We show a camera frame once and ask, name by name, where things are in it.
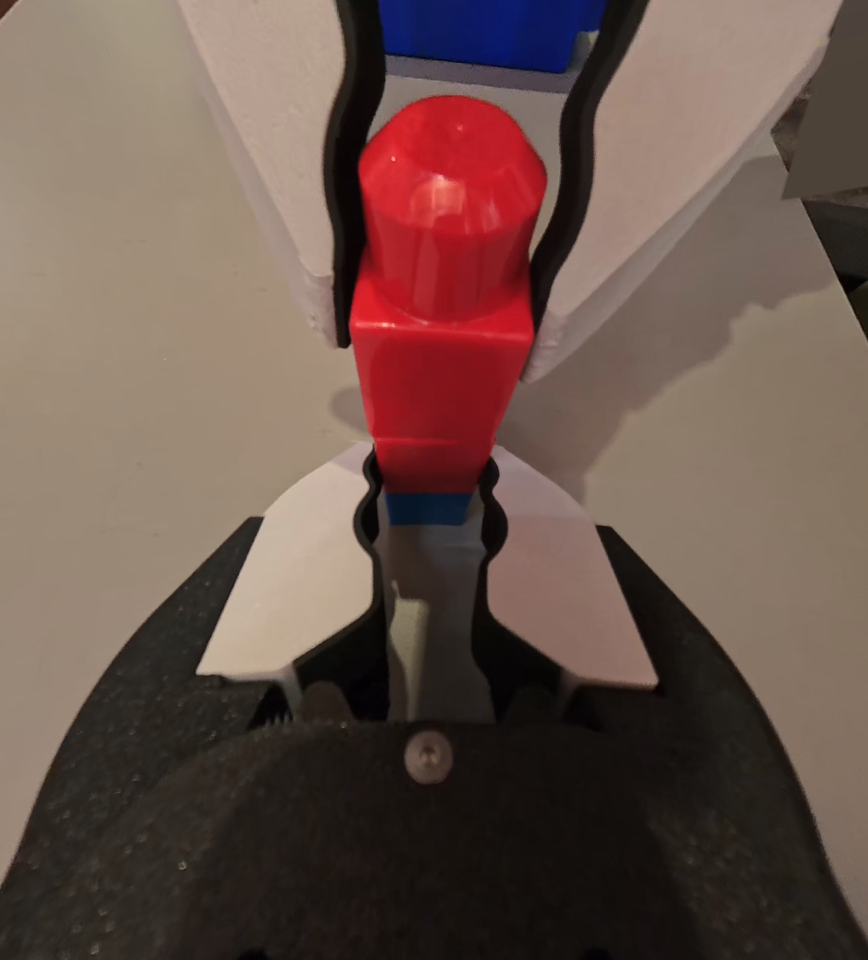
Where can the blue toy block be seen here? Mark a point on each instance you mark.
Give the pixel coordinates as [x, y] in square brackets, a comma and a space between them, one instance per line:
[426, 508]

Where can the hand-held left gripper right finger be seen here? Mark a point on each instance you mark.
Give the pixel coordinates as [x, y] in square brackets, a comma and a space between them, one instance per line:
[569, 600]

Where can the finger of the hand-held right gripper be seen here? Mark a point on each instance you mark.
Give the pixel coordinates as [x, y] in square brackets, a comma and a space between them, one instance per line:
[276, 112]
[673, 127]

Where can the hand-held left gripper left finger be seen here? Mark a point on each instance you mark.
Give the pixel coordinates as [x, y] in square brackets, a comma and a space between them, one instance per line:
[291, 600]

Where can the blue plastic bin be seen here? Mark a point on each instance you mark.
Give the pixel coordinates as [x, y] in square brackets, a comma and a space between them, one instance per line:
[479, 34]

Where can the red toy block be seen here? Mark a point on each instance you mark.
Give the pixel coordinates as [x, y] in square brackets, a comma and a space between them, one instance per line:
[434, 465]
[441, 360]

